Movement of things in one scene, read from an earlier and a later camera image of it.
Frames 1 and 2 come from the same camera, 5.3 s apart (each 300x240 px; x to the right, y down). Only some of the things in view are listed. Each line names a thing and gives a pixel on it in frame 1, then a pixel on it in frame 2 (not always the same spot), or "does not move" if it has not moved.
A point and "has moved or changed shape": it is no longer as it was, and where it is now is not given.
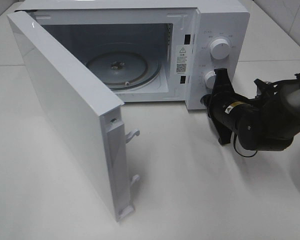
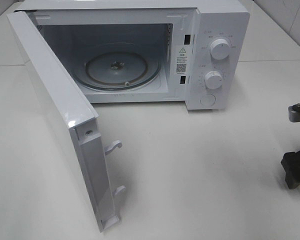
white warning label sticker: x=182 y=61 does not move
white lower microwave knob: x=209 y=79 does not move
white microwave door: x=83 y=113 has moved or changed shape
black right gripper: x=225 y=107 -> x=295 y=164
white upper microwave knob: x=219 y=48 does not move
